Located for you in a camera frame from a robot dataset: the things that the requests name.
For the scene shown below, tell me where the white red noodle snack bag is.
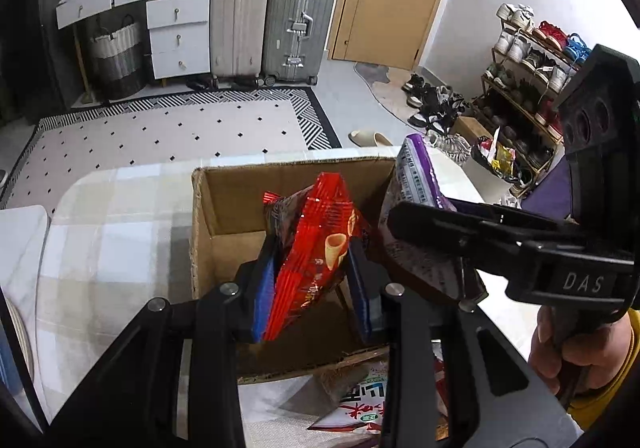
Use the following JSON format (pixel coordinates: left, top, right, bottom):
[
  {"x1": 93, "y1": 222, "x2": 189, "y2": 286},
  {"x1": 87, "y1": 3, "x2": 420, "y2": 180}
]
[{"x1": 307, "y1": 342, "x2": 449, "y2": 436}]

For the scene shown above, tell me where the purple snack bag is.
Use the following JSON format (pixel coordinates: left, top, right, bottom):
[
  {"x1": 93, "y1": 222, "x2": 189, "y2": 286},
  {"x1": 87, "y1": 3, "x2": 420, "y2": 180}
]
[{"x1": 378, "y1": 134, "x2": 487, "y2": 303}]

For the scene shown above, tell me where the right hand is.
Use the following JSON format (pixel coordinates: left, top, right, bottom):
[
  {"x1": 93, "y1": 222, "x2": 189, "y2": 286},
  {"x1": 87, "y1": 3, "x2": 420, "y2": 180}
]
[{"x1": 529, "y1": 306, "x2": 634, "y2": 394}]

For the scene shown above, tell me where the shoe rack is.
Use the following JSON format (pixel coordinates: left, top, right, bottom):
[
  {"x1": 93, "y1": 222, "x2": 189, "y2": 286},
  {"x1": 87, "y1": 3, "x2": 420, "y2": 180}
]
[{"x1": 472, "y1": 4, "x2": 591, "y2": 199}]

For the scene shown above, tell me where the SF cardboard box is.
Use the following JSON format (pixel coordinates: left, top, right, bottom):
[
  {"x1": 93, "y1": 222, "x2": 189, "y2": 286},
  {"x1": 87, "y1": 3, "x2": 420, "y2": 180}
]
[{"x1": 190, "y1": 149, "x2": 395, "y2": 384}]

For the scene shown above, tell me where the beige slipper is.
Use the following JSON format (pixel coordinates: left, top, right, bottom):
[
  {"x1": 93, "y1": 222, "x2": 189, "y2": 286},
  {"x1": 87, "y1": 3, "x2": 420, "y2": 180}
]
[{"x1": 348, "y1": 129, "x2": 393, "y2": 148}]

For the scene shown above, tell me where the door mat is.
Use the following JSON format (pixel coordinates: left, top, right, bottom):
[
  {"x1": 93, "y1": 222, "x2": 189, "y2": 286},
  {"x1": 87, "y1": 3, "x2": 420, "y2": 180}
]
[{"x1": 354, "y1": 62, "x2": 418, "y2": 126}]

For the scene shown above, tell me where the patterned floor rug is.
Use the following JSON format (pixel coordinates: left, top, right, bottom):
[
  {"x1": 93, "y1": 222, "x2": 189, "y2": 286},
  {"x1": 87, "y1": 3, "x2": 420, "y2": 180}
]
[{"x1": 1, "y1": 87, "x2": 341, "y2": 214}]

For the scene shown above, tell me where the striped laundry basket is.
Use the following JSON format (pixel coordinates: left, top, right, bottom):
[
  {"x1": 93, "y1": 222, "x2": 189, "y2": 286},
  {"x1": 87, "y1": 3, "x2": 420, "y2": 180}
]
[{"x1": 89, "y1": 14, "x2": 145, "y2": 101}]

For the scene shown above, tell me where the silver suitcase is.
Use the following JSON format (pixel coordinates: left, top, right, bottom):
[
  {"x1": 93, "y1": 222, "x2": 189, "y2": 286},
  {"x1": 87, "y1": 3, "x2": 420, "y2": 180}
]
[{"x1": 262, "y1": 0, "x2": 335, "y2": 86}]

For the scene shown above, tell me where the white drawer desk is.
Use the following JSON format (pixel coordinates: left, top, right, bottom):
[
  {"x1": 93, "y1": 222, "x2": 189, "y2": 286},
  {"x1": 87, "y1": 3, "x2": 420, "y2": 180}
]
[{"x1": 55, "y1": 0, "x2": 210, "y2": 79}]

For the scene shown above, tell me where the beige suitcase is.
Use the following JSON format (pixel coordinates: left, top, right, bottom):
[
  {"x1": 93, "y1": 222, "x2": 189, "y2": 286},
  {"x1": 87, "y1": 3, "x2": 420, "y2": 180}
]
[{"x1": 209, "y1": 0, "x2": 268, "y2": 80}]

